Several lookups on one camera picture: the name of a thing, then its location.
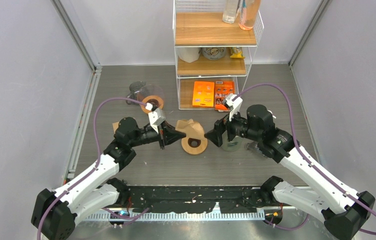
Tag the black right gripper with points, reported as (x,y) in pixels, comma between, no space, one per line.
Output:
(215,135)

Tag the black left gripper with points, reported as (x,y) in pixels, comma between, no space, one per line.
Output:
(167,132)

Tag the brown paper filter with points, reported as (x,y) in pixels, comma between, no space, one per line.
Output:
(115,126)
(191,128)

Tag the wooden ring holder front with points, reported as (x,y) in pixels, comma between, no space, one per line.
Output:
(154,100)

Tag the wooden ring holder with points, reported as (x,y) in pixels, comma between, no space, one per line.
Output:
(154,100)
(194,146)

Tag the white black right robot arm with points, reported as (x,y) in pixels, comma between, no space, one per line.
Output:
(341,209)

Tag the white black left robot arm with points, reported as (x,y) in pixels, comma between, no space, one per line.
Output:
(57,212)

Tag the dark transparent dripper cone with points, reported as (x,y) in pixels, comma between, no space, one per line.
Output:
(253,148)

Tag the green soap pump bottle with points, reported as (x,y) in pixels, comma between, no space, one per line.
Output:
(233,145)

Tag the orange printed snack box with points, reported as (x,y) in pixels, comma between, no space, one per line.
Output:
(221,90)

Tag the grey glass pitcher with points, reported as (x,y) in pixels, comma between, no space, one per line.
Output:
(134,89)

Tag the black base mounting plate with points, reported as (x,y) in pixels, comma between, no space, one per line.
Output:
(195,199)

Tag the white container on shelf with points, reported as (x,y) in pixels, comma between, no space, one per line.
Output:
(189,54)

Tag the printed tin can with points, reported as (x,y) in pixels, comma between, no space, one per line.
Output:
(213,53)

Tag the yellow snack packet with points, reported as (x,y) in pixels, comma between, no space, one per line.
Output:
(236,53)

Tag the clear glass bottle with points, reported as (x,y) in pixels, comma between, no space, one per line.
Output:
(230,11)

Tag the pink glass bottle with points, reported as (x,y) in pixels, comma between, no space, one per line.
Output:
(248,14)

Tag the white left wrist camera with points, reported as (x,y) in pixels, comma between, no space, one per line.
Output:
(156,116)

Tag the wooden ring holder centre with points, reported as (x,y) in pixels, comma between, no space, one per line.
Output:
(194,146)

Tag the white wire wooden shelf rack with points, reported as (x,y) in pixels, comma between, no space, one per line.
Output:
(199,24)

